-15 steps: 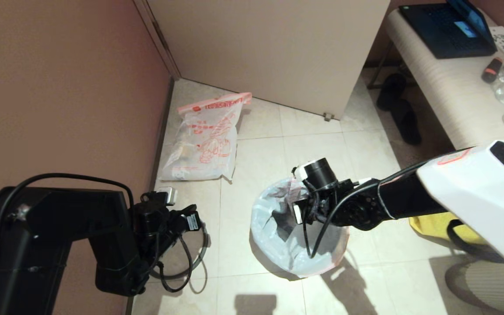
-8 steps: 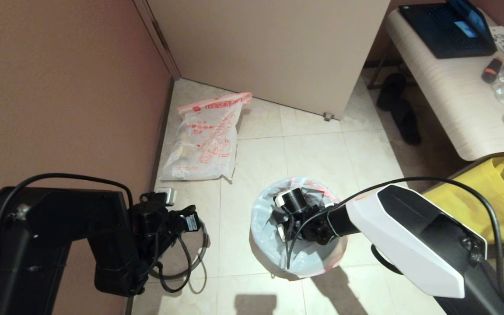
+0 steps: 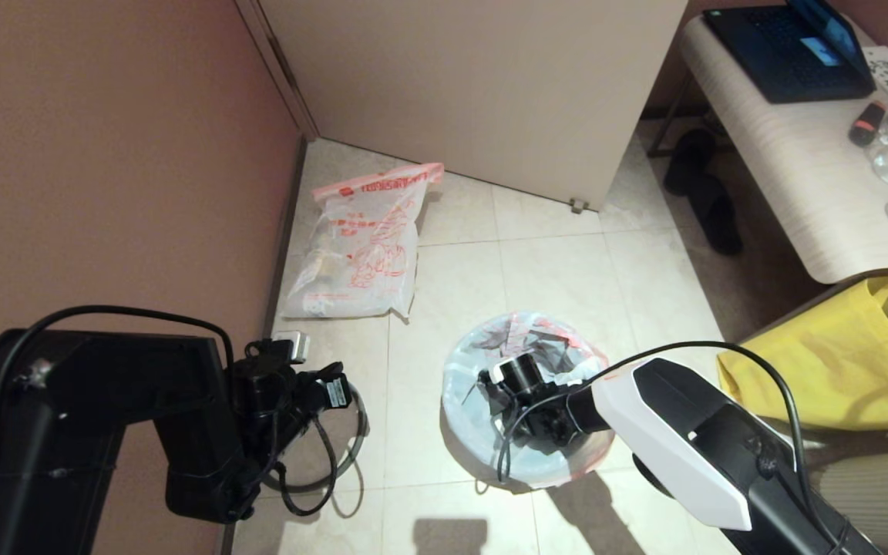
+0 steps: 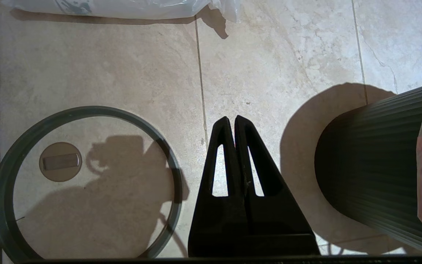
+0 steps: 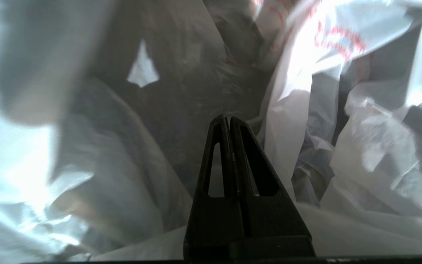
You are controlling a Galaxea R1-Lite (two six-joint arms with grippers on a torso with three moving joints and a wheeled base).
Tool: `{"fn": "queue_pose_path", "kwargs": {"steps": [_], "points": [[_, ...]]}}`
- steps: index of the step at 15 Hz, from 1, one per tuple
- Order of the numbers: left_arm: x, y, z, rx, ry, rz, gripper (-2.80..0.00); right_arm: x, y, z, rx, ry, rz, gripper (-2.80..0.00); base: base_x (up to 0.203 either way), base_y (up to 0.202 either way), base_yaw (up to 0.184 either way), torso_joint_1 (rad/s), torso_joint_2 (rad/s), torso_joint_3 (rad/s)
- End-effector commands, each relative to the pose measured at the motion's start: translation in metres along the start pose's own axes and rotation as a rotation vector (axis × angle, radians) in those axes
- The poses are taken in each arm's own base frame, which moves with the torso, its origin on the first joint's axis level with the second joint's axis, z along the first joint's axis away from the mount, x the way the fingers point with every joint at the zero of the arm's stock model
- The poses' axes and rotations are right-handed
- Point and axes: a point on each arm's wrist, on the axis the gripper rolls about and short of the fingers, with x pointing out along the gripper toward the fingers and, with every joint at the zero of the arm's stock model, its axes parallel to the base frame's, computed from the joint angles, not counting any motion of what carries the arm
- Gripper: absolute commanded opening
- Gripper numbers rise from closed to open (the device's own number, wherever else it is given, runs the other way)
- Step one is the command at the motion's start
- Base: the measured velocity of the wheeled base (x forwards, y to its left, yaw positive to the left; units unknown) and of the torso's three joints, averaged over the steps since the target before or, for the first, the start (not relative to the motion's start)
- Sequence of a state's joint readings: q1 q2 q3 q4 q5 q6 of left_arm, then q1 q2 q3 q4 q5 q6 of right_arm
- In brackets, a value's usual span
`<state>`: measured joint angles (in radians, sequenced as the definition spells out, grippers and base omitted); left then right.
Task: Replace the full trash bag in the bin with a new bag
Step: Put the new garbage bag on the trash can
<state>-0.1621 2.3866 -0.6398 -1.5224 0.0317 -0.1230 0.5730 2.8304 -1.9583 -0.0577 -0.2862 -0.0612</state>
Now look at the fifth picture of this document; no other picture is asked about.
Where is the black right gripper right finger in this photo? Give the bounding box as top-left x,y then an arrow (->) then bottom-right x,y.
230,117 -> 316,259

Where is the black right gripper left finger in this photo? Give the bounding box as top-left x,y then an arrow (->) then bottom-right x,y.
184,114 -> 241,259

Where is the clear pink-edged new trash bag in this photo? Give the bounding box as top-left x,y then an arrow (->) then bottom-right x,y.
0,0 -> 422,261

